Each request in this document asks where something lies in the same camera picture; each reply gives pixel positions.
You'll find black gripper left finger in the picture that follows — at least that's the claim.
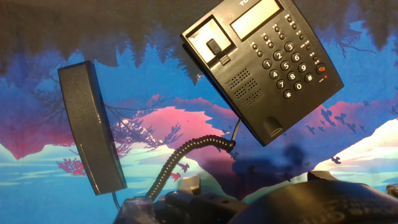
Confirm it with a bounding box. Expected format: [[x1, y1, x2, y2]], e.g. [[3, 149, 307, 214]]
[[113, 175, 249, 224]]

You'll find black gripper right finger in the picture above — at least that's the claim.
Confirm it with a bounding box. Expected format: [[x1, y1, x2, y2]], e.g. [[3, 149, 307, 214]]
[[307, 170, 340, 183]]

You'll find black telephone handset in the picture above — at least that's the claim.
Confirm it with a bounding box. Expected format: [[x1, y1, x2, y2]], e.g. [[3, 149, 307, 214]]
[[57, 60, 128, 196]]

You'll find black desk telephone base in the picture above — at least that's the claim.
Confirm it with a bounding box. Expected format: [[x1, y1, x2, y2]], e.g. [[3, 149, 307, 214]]
[[180, 0, 345, 147]]

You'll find blue landscape print cloth mat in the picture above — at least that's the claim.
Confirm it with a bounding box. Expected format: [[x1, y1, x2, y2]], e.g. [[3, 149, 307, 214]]
[[0, 0, 398, 224]]

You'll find black coiled phone cord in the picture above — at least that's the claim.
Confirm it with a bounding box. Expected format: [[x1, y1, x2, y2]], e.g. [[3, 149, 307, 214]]
[[111, 118, 243, 212]]

